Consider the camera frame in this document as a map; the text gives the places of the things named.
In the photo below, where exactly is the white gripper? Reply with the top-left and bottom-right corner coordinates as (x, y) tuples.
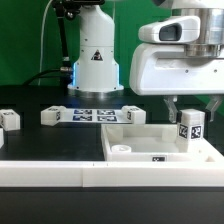
(129, 43), (224, 123)

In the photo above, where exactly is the white square tabletop part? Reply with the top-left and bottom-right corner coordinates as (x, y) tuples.
(101, 123), (214, 163)

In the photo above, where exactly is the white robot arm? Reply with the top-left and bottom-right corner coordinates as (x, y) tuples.
(68, 0), (224, 122)

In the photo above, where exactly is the marker sheet on table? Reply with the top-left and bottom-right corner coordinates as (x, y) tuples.
(61, 108), (126, 123)

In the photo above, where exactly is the white part at left edge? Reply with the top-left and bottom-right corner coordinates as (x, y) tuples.
(0, 128), (4, 149)

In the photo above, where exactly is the white fence right wall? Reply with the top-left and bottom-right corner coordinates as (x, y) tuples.
(199, 139), (224, 162)

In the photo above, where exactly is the white fence wall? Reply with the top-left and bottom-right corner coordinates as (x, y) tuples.
(0, 161), (224, 187)
(199, 139), (224, 162)

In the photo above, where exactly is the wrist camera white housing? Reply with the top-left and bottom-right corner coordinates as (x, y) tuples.
(138, 16), (201, 44)

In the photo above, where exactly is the black cable bundle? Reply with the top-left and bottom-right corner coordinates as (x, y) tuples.
(22, 66), (74, 86)

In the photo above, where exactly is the white cable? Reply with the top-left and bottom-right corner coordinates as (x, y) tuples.
(37, 0), (54, 87)

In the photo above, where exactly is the white fence front wall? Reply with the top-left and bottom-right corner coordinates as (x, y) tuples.
(0, 161), (224, 187)

